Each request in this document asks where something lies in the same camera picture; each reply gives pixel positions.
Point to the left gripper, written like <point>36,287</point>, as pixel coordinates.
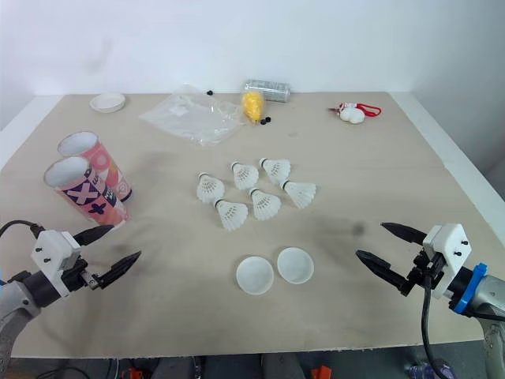
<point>75,276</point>

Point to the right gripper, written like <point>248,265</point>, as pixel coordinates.
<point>424,266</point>

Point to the white tube lid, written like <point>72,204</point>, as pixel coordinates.
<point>254,275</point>
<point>296,265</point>

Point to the pink and navy patterned tube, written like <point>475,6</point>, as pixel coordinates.
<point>94,201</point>

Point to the white shuttlecock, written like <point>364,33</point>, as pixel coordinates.
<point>277,169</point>
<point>301,193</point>
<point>265,205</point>
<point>209,189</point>
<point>233,215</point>
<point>243,175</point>

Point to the white round dish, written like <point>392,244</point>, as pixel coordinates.
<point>107,102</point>

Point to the clear plastic bag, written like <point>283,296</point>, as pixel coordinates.
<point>189,116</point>

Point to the robot body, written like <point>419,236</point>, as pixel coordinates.
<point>221,367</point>

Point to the silver can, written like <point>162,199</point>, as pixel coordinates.
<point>272,91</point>

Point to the yellow toy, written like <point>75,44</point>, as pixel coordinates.
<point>252,106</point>

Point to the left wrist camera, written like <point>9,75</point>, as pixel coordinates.
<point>53,252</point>

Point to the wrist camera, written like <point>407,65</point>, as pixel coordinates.
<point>447,245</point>
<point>53,252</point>

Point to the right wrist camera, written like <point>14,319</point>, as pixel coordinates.
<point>447,245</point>

